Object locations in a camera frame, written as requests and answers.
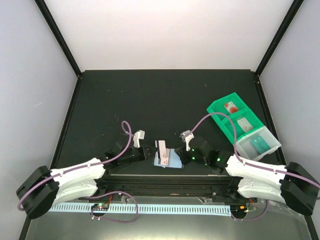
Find black leather card holder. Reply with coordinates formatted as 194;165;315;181
153;148;184;169

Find white card red print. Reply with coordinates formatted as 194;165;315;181
155;140;167;160

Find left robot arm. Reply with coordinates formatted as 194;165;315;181
16;142;157;220

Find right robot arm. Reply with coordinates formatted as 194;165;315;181
174;137;320;216

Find white card red marks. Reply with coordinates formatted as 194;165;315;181
237;117;254;133

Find green two-compartment bin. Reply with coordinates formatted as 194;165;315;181
206;92;264;144

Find clear plastic bin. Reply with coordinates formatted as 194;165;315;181
236;126;282;161

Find small electronics board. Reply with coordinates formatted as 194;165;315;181
91;203;109;211

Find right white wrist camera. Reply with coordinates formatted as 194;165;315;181
179;130;195;152

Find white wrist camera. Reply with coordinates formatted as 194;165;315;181
133;130;145;148
179;130;195;152

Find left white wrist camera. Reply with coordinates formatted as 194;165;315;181
133;130;145;148

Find black aluminium rail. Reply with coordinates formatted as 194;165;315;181
93;174;249;205

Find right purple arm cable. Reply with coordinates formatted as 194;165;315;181
189;111;320;190

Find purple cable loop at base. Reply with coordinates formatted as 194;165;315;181
89;191;140;223

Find white slotted cable duct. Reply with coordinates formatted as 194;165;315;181
49;202;231;217

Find right black frame post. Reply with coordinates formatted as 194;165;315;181
255;0;304;77

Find black frame post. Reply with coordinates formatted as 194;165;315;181
34;0;82;78
255;0;304;77

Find left black frame post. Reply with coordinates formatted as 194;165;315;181
34;0;82;78

